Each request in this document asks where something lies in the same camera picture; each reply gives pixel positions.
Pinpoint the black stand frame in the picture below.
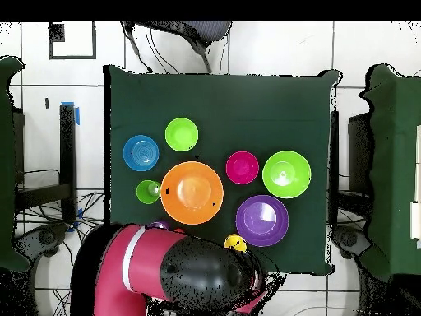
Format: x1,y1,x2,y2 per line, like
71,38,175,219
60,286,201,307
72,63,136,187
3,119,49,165
328,109,374,228
12,103,78,225

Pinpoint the small green bowl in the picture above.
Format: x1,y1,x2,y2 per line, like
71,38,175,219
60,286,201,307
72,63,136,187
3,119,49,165
164,117,199,153

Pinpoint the large orange bowl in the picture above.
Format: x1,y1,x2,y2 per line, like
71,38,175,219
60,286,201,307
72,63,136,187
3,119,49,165
160,160,224,225

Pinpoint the blue bowl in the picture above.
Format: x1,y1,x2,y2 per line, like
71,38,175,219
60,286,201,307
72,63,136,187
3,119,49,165
123,134,160,173

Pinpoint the purple bowl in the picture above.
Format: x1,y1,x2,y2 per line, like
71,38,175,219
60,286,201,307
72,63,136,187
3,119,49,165
235,194,290,248

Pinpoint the dark green tablecloth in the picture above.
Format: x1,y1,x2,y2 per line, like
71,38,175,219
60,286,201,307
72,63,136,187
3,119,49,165
103,64,341,276

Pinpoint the pink bowl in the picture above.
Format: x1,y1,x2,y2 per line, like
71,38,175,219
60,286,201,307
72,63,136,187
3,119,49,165
225,151,260,186

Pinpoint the dark green cloth covered table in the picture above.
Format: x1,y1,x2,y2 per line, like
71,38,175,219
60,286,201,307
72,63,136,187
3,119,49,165
358,63,421,281
0,55,31,274

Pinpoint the yellow cup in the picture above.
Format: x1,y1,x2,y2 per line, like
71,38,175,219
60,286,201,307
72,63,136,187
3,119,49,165
223,233,248,253

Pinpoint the grey office chair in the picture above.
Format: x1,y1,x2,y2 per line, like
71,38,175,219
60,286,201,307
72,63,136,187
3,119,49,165
121,21,234,74

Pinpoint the floor cable bundle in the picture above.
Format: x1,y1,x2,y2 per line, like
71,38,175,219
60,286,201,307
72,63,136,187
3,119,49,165
16,190,106,316

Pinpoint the grey square floor frame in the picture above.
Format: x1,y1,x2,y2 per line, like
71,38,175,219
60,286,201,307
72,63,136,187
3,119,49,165
48,21,97,61

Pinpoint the black chair base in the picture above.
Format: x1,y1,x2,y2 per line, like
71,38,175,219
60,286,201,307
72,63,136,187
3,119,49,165
331,225,372,261
14,222,70,261

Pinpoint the green cup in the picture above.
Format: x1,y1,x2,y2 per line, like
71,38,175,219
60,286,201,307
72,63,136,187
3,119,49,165
136,179,162,206

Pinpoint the large green bowl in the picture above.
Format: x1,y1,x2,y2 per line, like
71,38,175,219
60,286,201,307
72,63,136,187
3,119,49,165
261,150,312,199

